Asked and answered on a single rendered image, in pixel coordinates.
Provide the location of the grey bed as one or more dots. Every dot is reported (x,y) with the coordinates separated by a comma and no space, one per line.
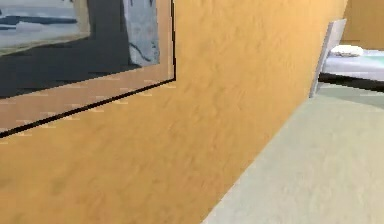
(353,66)

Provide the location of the black framed wall picture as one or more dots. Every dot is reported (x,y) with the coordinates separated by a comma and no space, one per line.
(100,60)

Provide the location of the white pillow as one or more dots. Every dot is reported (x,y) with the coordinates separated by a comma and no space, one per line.
(347,50)

